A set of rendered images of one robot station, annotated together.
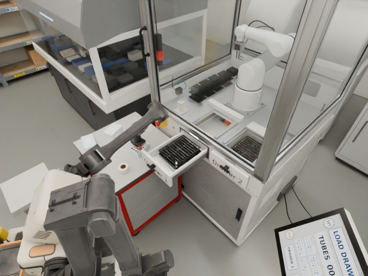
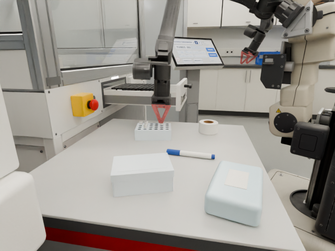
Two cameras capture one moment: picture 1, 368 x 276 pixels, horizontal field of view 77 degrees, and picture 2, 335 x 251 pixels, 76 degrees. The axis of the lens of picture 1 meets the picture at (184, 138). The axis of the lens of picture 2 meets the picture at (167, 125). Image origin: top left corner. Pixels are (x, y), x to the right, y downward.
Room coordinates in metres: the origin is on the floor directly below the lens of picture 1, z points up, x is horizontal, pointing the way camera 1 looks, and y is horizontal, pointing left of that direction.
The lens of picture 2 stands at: (1.59, 0.93, 1.03)
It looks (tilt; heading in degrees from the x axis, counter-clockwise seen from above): 18 degrees down; 233
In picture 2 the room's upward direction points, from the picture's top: straight up
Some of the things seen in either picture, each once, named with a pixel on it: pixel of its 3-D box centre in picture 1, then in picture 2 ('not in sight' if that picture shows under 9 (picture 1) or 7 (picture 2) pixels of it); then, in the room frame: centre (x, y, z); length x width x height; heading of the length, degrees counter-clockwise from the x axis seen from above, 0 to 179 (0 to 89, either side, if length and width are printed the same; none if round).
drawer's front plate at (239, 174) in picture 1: (228, 168); (137, 83); (0.91, -0.27, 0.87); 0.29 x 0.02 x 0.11; 42
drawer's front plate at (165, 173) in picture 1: (156, 167); (182, 92); (0.93, 0.18, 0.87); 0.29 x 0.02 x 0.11; 42
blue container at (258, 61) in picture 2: not in sight; (275, 58); (-2.32, -1.05, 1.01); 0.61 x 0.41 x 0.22; 132
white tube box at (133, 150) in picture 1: (139, 148); (153, 131); (1.19, 0.33, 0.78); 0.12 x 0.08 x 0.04; 143
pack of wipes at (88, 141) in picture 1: (89, 142); (236, 188); (1.26, 0.72, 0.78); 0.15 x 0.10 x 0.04; 29
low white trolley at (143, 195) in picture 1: (134, 175); (160, 247); (1.25, 0.44, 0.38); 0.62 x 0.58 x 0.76; 42
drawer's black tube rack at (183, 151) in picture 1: (179, 151); (140, 92); (1.06, 0.03, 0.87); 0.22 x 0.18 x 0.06; 132
